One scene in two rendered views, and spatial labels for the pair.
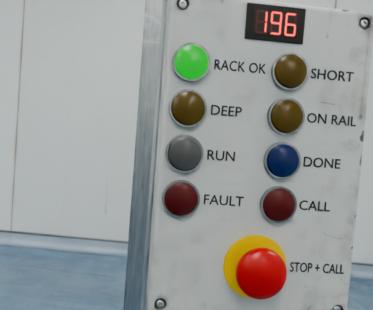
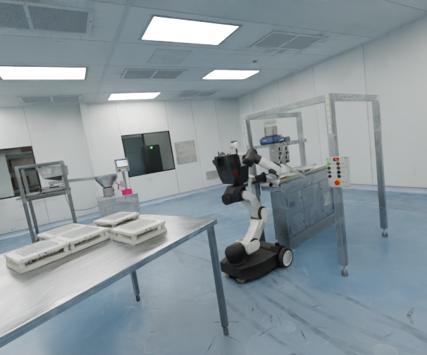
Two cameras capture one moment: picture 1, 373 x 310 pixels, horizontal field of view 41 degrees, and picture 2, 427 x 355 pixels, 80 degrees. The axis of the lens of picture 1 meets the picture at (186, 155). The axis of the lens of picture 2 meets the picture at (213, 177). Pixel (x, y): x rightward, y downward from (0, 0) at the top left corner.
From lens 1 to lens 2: 2.12 m
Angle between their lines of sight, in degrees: 58
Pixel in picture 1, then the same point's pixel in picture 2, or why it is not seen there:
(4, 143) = (366, 151)
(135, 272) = (380, 192)
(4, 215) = (369, 179)
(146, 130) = (378, 153)
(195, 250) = (332, 181)
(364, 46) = (345, 160)
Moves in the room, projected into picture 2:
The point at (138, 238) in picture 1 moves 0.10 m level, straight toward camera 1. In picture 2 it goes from (380, 183) to (377, 184)
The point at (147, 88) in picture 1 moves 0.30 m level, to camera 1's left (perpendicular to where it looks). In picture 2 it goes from (377, 142) to (351, 145)
